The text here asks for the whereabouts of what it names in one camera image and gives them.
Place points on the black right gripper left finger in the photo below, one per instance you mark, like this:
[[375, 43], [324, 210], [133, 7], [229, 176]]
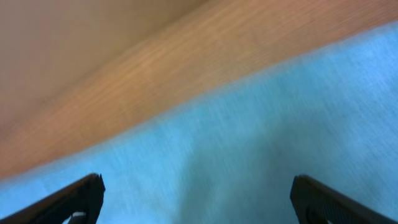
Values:
[[79, 202]]

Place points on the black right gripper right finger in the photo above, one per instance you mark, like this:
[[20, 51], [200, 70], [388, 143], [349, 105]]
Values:
[[315, 202]]

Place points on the medium blue jeans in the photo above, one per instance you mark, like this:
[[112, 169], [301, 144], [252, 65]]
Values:
[[231, 155]]

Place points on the cardboard box wall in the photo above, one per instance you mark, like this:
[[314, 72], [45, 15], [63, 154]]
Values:
[[46, 45]]

